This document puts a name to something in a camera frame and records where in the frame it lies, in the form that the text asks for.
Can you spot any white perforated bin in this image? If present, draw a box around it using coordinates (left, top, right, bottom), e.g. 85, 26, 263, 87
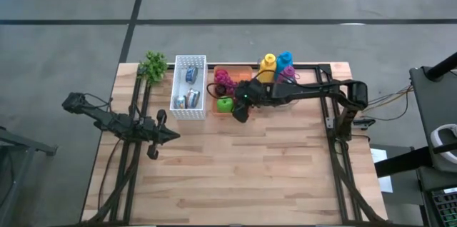
169, 54, 209, 121

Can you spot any green apple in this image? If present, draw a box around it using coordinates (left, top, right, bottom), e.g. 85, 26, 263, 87
216, 97, 235, 114

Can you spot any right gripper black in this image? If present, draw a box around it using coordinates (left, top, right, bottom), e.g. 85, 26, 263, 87
231, 78, 276, 124

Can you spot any purple grape bunch with leaf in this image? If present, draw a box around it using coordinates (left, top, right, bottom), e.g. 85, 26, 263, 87
214, 69, 238, 96

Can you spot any black aluminium table frame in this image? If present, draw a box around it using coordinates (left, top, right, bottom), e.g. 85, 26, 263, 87
81, 62, 388, 227

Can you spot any blue labelled tuna can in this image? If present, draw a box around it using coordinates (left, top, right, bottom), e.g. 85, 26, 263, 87
185, 88, 201, 109
184, 65, 199, 85

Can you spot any orange translucent plastic bin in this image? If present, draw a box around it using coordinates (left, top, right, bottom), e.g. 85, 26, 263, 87
211, 65, 253, 118

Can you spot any blue plastic squeeze bottle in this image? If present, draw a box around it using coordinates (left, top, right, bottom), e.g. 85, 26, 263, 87
274, 51, 294, 80

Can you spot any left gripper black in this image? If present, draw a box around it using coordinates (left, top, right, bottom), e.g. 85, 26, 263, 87
136, 109, 181, 161

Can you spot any green artificial plant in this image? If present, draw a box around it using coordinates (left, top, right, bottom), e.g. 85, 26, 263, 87
137, 50, 169, 87

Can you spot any white round device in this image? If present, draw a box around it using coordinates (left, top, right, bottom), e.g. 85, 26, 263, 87
430, 123, 457, 166

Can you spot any black keyboard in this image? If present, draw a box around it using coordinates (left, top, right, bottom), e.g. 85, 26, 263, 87
431, 186, 457, 227

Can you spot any clear plastic bin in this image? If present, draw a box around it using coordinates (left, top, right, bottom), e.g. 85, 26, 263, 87
257, 61, 301, 110

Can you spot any yellow plastic squeeze bottle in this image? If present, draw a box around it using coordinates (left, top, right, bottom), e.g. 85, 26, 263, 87
257, 53, 278, 84

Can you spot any black equipment cart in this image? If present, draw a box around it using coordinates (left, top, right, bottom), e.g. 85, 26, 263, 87
371, 51, 457, 227

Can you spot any thin cable bundle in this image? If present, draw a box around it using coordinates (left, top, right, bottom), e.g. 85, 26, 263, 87
360, 84, 412, 123

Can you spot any grey side table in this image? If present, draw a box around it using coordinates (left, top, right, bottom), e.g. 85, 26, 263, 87
0, 126, 58, 227

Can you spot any magenta plastic squeeze bottle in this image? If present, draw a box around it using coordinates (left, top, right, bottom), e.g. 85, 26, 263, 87
278, 64, 297, 84

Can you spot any white paper sheet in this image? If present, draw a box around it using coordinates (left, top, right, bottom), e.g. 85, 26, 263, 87
370, 147, 393, 194

